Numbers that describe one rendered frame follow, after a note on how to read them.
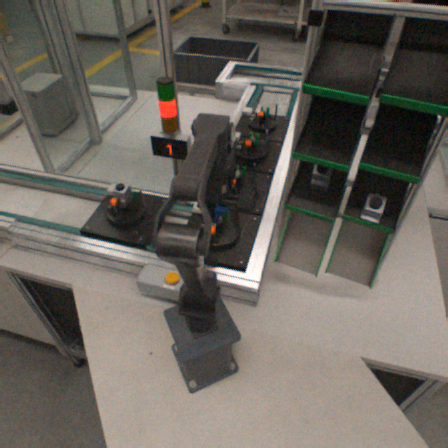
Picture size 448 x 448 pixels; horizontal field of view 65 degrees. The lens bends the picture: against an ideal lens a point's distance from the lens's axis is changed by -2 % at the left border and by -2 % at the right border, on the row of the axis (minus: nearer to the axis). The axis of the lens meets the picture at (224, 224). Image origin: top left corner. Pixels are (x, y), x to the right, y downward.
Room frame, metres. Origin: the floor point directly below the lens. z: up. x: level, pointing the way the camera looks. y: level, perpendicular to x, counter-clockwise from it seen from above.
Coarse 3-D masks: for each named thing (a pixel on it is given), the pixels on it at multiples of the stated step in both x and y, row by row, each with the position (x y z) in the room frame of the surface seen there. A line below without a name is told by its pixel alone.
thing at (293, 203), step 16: (352, 160) 0.74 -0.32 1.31; (304, 176) 0.78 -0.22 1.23; (336, 176) 0.76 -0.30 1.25; (304, 192) 0.73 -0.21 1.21; (320, 192) 0.73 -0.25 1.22; (336, 192) 0.72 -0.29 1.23; (288, 208) 0.69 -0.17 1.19; (304, 208) 0.69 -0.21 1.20; (320, 208) 0.68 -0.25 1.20; (336, 208) 0.66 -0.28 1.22
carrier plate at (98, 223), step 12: (108, 204) 0.96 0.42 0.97; (156, 204) 0.96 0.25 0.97; (96, 216) 0.89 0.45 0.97; (84, 228) 0.84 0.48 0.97; (96, 228) 0.84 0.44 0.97; (108, 228) 0.84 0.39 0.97; (120, 228) 0.84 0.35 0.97; (132, 228) 0.84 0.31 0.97; (144, 228) 0.84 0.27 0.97; (108, 240) 0.80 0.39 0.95; (120, 240) 0.78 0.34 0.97; (132, 240) 0.78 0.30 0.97; (144, 240) 0.78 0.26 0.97
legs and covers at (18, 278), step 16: (32, 288) 0.79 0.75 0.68; (48, 288) 0.88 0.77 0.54; (64, 288) 0.71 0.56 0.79; (32, 304) 0.77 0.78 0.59; (48, 304) 0.80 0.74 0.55; (64, 304) 0.91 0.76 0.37; (48, 320) 0.77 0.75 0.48; (64, 320) 0.87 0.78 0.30; (64, 336) 0.79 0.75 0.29; (80, 336) 0.85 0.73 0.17; (64, 352) 0.77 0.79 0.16; (80, 352) 0.76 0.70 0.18; (384, 368) 0.43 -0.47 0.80; (384, 384) 0.57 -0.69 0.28; (400, 384) 0.50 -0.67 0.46; (416, 384) 0.41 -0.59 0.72; (432, 384) 0.39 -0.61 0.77; (400, 400) 0.40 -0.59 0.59; (416, 400) 0.38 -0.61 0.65
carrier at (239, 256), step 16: (192, 208) 0.92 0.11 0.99; (192, 224) 0.85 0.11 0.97; (224, 224) 0.83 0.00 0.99; (240, 224) 0.85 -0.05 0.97; (256, 224) 0.85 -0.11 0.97; (224, 240) 0.76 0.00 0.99; (240, 240) 0.78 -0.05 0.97; (208, 256) 0.71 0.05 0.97; (224, 256) 0.71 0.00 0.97; (240, 256) 0.71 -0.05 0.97
